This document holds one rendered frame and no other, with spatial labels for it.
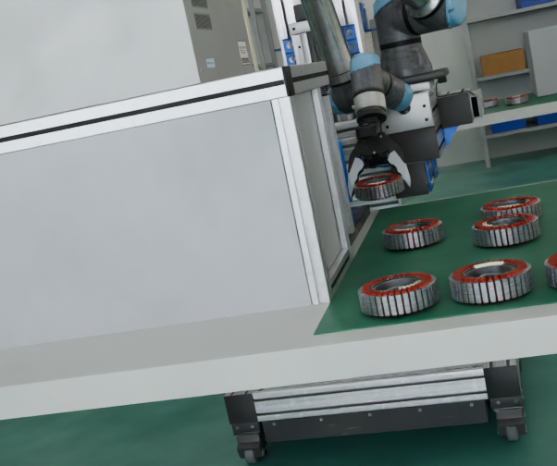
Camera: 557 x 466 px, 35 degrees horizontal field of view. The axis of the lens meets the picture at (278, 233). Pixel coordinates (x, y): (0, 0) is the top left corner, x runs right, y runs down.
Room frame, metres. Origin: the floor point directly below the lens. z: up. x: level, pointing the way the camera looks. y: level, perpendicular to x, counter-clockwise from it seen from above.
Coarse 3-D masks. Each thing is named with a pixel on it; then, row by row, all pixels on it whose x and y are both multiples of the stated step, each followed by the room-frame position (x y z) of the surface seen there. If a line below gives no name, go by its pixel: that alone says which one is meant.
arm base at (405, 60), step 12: (384, 48) 2.47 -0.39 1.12; (396, 48) 2.45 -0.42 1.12; (408, 48) 2.44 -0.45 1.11; (420, 48) 2.46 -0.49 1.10; (384, 60) 2.47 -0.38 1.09; (396, 60) 2.44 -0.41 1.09; (408, 60) 2.43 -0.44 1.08; (420, 60) 2.45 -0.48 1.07; (396, 72) 2.43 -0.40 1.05; (408, 72) 2.42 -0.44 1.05; (420, 72) 2.43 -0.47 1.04
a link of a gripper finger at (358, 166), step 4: (356, 160) 2.02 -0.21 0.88; (360, 160) 2.02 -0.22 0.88; (356, 164) 2.02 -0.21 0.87; (360, 164) 2.01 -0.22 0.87; (352, 168) 2.02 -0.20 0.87; (356, 168) 2.01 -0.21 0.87; (360, 168) 2.01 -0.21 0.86; (364, 168) 2.02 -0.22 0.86; (352, 172) 2.01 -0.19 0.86; (356, 172) 2.01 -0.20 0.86; (360, 172) 2.01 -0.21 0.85; (348, 176) 2.01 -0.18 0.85; (352, 176) 2.01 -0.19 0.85; (356, 176) 2.00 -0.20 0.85; (348, 180) 2.01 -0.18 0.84; (352, 180) 2.00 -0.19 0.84; (356, 180) 2.00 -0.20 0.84; (348, 184) 2.01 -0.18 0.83; (352, 184) 2.00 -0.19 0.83; (348, 188) 2.01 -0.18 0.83; (352, 188) 1.99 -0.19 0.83; (352, 192) 1.99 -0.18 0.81; (352, 196) 2.00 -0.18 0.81
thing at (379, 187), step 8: (376, 176) 2.02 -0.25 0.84; (384, 176) 2.01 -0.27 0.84; (392, 176) 1.99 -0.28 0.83; (400, 176) 1.98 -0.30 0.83; (360, 184) 1.96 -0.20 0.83; (368, 184) 1.95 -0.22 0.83; (376, 184) 1.93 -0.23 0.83; (384, 184) 1.93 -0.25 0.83; (392, 184) 1.93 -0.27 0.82; (400, 184) 1.94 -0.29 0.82; (360, 192) 1.95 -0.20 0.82; (368, 192) 1.93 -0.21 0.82; (376, 192) 1.92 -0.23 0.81; (384, 192) 1.92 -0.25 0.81; (392, 192) 1.93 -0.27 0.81; (400, 192) 1.95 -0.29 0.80; (360, 200) 1.97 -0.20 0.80; (368, 200) 1.94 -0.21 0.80; (376, 200) 1.93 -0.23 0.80
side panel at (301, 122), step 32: (320, 96) 1.58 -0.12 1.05; (288, 128) 1.33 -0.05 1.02; (320, 128) 1.57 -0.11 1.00; (288, 160) 1.33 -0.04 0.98; (320, 160) 1.54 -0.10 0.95; (320, 192) 1.48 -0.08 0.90; (320, 224) 1.43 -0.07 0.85; (320, 256) 1.32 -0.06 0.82; (352, 256) 1.58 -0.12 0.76; (320, 288) 1.33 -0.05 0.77
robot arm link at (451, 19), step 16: (400, 0) 2.31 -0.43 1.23; (416, 0) 2.30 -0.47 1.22; (432, 0) 2.31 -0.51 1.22; (448, 0) 2.32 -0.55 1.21; (464, 0) 2.39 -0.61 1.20; (416, 16) 2.34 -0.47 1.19; (432, 16) 2.33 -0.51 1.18; (448, 16) 2.33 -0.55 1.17; (464, 16) 2.38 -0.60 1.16; (416, 32) 2.43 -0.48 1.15
